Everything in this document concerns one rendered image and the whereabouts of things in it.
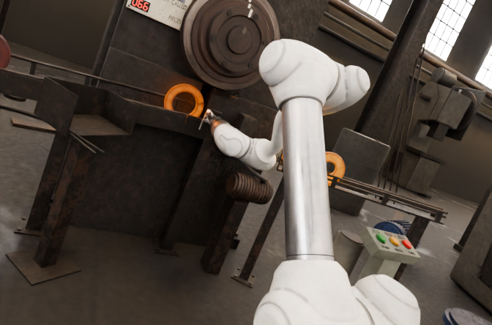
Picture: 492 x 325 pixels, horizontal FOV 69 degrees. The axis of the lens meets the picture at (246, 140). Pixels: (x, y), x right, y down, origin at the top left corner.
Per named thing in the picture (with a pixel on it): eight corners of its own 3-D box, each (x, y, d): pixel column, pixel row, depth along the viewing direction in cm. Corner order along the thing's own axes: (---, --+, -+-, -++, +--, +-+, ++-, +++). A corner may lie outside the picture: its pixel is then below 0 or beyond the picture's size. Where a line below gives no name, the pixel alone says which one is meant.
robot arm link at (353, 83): (327, 88, 116) (298, 72, 109) (376, 65, 103) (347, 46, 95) (328, 124, 112) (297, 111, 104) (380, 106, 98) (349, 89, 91)
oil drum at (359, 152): (304, 187, 448) (333, 121, 434) (339, 198, 474) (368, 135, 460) (331, 210, 395) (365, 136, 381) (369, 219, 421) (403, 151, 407)
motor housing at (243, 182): (193, 258, 190) (231, 167, 181) (230, 263, 199) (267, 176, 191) (200, 274, 178) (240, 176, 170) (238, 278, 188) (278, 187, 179)
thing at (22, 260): (-11, 258, 134) (45, 75, 122) (56, 244, 157) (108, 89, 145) (15, 290, 124) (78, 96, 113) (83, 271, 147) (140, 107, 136)
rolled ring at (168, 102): (186, 76, 166) (185, 75, 169) (156, 102, 165) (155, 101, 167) (211, 105, 174) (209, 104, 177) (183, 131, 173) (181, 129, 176)
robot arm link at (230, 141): (206, 138, 150) (231, 151, 156) (216, 154, 137) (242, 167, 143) (221, 117, 149) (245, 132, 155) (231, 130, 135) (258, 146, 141)
